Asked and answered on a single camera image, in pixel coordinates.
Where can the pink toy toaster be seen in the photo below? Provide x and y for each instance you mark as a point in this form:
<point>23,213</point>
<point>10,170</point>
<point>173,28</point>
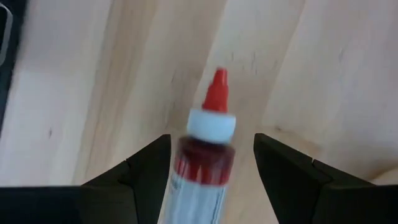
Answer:
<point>9,77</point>

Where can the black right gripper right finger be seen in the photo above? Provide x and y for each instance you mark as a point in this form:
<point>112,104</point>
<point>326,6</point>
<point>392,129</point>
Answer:
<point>295,193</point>

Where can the red-capped food colouring bottle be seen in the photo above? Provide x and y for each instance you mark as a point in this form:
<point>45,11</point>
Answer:
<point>202,161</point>

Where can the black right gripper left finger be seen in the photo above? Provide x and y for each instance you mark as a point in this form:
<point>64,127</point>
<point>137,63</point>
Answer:
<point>140,186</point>

